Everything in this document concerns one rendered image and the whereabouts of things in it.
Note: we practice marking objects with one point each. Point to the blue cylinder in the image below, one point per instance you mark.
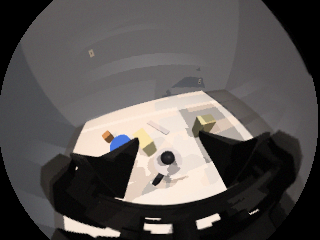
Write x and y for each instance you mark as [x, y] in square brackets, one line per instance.
[119, 140]

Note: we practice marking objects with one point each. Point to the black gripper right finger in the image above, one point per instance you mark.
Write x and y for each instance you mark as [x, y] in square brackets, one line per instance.
[229, 155]

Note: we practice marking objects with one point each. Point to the glass french press with black knob plunger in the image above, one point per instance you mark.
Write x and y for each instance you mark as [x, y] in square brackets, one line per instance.
[167, 162]

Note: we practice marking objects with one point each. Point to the brown cube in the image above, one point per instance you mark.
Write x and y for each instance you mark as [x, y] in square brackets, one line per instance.
[108, 137]

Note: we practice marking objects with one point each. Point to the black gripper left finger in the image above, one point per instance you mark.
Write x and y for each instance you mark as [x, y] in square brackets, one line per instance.
[114, 168]

